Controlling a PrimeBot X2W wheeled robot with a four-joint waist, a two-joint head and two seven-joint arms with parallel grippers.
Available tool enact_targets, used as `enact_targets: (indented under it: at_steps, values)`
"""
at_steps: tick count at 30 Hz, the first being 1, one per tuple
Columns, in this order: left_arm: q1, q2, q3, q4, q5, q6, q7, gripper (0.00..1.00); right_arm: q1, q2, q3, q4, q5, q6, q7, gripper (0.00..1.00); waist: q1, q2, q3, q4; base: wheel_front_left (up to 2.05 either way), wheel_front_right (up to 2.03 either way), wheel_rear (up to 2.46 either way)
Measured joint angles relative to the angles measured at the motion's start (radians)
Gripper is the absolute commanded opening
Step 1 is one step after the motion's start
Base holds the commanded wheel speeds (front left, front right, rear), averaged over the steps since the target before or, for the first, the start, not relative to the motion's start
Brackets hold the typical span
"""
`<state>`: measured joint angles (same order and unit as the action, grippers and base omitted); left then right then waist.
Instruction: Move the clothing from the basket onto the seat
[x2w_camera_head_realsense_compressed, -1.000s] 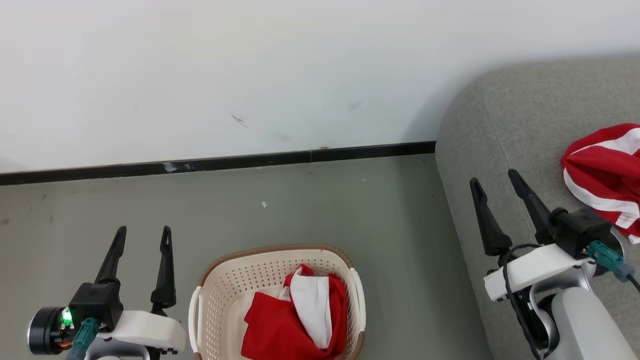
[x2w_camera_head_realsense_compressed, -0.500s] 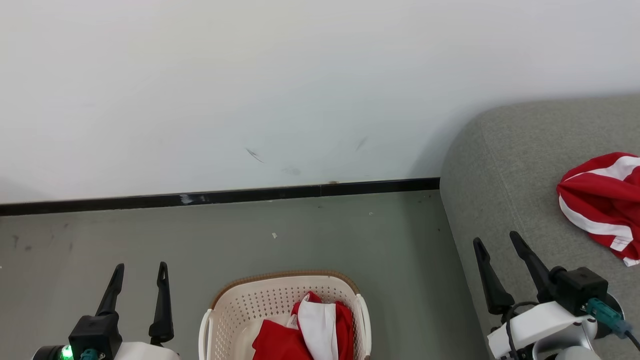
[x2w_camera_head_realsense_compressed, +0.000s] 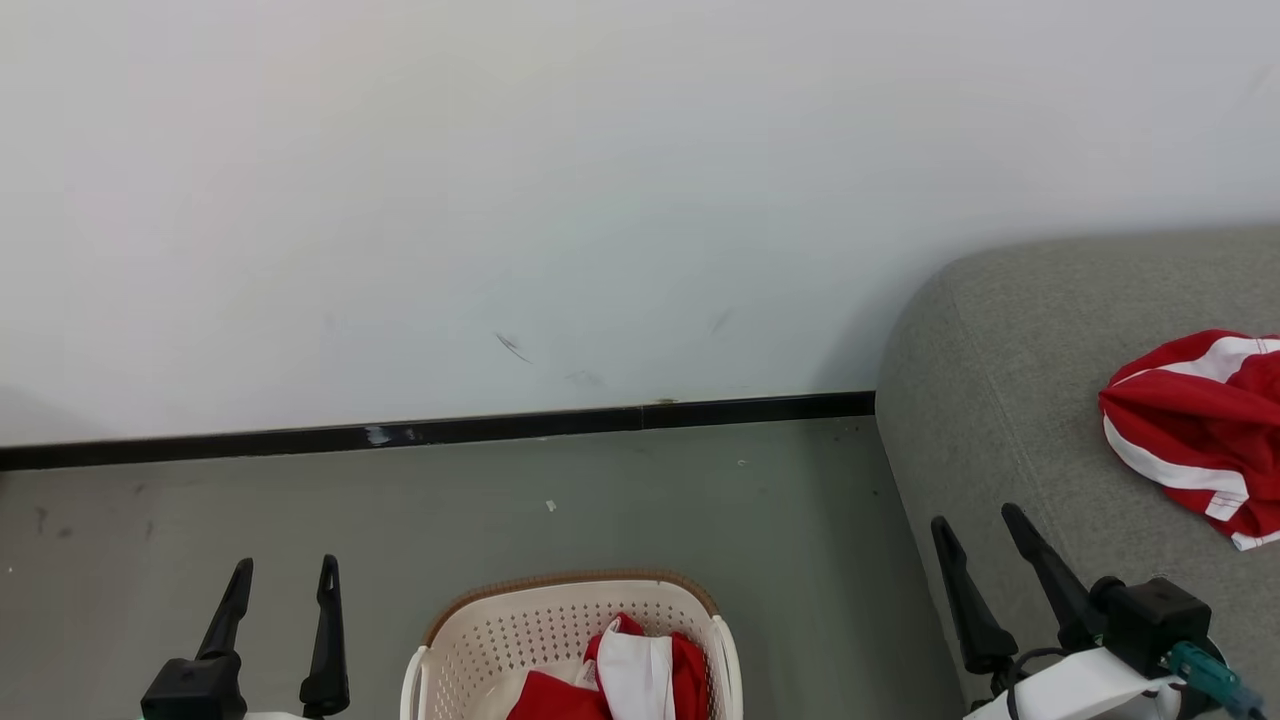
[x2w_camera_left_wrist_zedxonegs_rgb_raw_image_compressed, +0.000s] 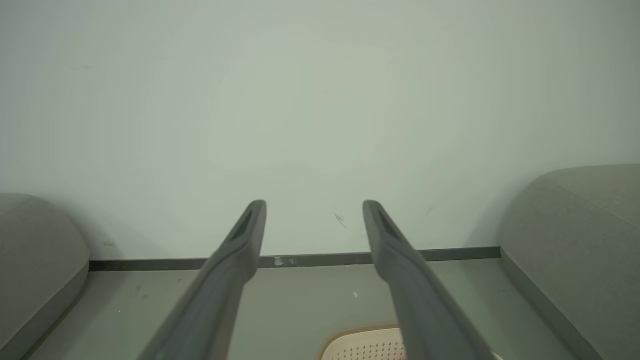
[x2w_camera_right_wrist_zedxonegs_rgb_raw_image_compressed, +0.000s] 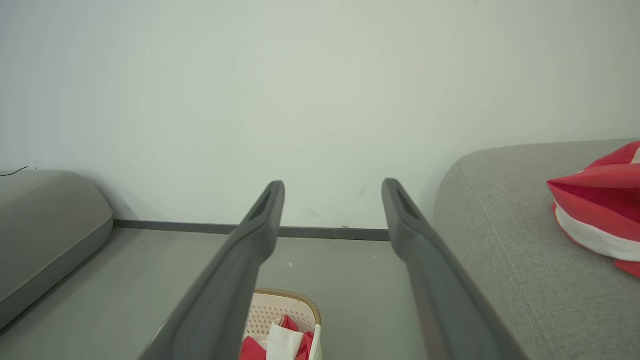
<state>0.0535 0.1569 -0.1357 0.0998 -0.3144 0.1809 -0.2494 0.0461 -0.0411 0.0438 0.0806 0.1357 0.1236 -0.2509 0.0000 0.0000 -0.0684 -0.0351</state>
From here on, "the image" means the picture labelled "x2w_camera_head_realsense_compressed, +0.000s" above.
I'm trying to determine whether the black wall baseboard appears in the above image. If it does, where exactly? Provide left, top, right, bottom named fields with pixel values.
left=0, top=391, right=877, bottom=472

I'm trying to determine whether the grey fabric sofa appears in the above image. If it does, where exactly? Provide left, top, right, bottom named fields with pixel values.
left=873, top=225, right=1280, bottom=720

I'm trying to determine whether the red garment with white stripes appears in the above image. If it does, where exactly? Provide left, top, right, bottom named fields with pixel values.
left=1098, top=329, right=1280, bottom=552

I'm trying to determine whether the thin black right gripper cable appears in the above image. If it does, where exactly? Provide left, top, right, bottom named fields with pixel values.
left=1004, top=647, right=1073, bottom=720

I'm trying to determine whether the red garment with white panel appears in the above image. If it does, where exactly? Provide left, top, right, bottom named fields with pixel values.
left=506, top=613, right=712, bottom=720

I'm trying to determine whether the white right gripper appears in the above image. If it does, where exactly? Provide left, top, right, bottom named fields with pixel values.
left=930, top=502, right=1183, bottom=720

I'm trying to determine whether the teal plug camera cable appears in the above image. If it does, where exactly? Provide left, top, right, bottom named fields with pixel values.
left=1167, top=641, right=1271, bottom=720

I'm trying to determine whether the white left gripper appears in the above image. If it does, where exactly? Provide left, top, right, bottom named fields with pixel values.
left=198, top=554, right=352, bottom=720

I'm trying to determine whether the cream plastic laundry basket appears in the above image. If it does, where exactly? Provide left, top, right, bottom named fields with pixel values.
left=400, top=570, right=744, bottom=720

